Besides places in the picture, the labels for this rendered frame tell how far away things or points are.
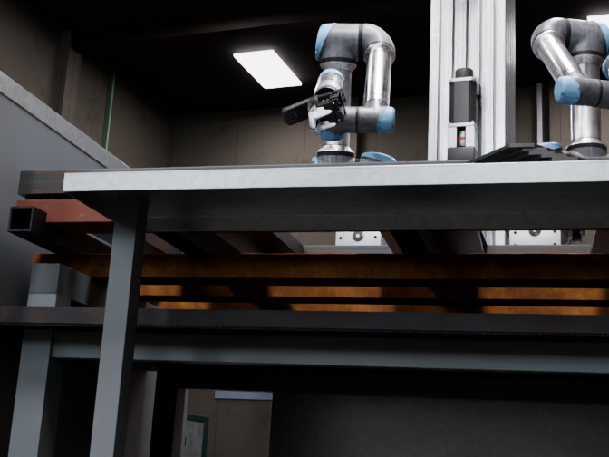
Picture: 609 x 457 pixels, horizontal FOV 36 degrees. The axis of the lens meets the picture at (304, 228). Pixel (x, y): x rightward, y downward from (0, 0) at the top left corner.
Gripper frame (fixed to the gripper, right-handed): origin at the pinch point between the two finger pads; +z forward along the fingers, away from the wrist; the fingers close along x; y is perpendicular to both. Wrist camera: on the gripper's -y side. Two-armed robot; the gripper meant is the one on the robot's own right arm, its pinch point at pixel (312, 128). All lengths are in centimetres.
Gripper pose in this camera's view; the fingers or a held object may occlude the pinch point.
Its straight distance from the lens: 237.8
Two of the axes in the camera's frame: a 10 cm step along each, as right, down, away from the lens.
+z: -1.1, 4.7, -8.7
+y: 9.5, -2.2, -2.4
